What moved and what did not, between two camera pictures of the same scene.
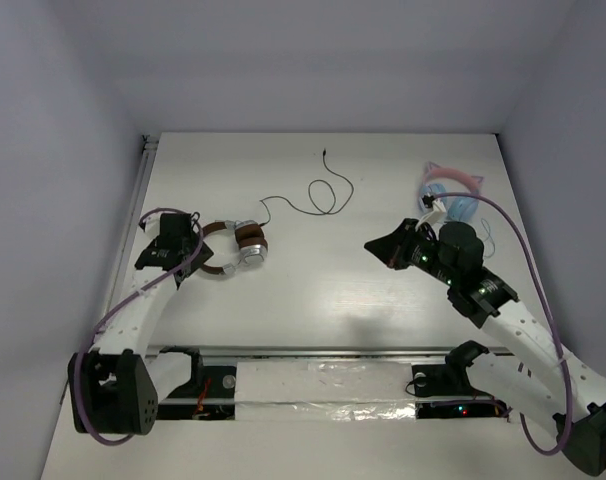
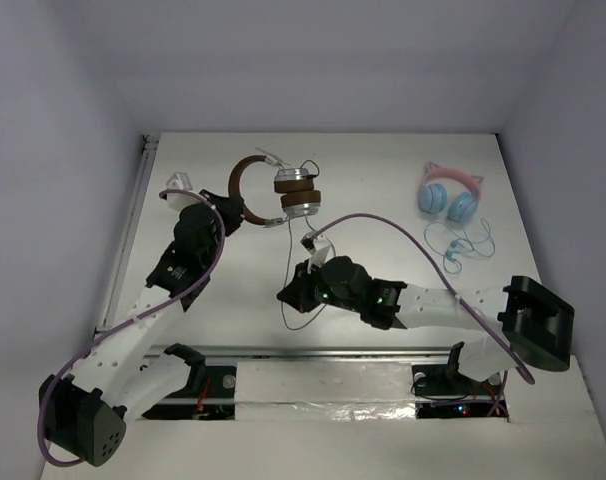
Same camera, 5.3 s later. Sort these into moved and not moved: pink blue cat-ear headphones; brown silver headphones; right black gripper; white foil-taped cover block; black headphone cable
Moved: black headphone cable; brown silver headphones; right black gripper
Not moved: pink blue cat-ear headphones; white foil-taped cover block
